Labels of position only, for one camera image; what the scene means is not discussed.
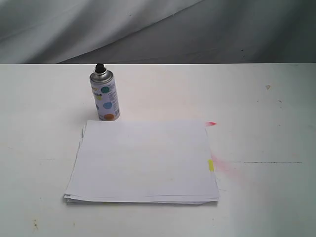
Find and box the white spray paint can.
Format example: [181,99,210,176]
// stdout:
[89,63,120,120]

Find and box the white paper stack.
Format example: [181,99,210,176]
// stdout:
[64,120,220,203]

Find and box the grey backdrop cloth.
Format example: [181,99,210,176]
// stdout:
[0,0,316,64]

